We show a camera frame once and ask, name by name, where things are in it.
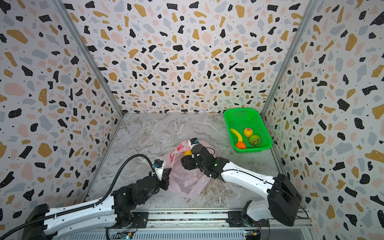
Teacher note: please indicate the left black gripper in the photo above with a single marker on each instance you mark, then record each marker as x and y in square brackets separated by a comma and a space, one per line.
[163, 180]

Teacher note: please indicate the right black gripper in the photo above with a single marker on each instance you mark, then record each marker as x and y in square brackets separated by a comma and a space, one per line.
[188, 161]

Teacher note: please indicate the pink plastic bag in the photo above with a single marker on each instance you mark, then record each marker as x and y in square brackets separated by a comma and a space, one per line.
[185, 183]

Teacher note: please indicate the orange tangerine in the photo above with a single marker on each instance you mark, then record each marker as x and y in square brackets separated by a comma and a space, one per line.
[240, 145]

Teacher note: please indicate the yellow banana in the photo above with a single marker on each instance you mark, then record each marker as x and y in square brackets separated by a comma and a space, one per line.
[237, 134]

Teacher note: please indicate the green plastic basket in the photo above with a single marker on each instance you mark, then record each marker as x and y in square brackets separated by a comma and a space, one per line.
[239, 119]

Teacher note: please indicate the peach yellow red fruit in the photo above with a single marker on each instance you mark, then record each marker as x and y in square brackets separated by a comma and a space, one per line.
[248, 132]

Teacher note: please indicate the green fruit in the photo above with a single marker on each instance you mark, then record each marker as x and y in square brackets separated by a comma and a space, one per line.
[255, 140]

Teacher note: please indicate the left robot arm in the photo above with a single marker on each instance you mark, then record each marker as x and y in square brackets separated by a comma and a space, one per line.
[46, 223]

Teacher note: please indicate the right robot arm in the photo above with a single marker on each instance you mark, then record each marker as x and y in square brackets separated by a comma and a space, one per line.
[281, 200]

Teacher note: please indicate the yellow bell pepper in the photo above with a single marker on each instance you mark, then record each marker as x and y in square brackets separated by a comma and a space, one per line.
[187, 152]

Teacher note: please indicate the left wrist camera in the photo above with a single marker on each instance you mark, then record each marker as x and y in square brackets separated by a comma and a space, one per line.
[159, 168]

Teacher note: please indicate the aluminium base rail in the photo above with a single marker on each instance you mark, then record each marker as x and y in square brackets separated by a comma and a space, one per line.
[199, 224]

